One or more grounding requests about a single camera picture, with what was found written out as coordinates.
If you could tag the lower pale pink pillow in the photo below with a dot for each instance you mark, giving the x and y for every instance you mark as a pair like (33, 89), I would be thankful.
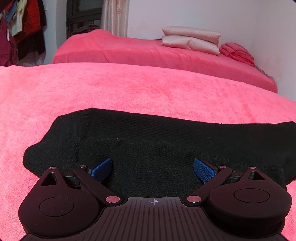
(190, 43)

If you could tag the pink covered far bed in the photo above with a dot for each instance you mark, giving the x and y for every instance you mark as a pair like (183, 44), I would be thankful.
(103, 47)

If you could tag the pale pink curtain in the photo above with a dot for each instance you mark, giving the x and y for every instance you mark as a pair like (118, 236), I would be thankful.
(114, 17)

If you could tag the black knit pants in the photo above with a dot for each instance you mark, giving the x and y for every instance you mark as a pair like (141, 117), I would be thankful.
(154, 155)

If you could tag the hanging clothes rack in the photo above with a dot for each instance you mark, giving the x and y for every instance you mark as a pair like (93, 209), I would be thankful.
(22, 33)

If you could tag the pink blanket near bed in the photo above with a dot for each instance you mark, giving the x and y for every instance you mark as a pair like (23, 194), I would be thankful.
(32, 98)

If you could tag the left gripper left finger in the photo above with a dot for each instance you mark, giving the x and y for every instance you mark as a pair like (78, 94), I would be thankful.
(102, 170)

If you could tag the dark window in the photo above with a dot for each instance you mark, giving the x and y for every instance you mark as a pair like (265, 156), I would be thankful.
(81, 14)

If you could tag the upper pale pink pillow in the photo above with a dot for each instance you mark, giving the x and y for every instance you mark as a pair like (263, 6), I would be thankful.
(206, 35)

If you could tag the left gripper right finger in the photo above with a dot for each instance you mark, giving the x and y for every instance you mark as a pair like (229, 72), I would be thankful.
(204, 170)

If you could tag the folded pink blanket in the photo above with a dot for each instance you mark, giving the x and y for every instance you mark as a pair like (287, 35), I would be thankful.
(237, 52)

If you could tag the pale pink pillow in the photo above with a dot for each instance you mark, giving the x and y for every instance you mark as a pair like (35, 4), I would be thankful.
(206, 35)
(190, 43)

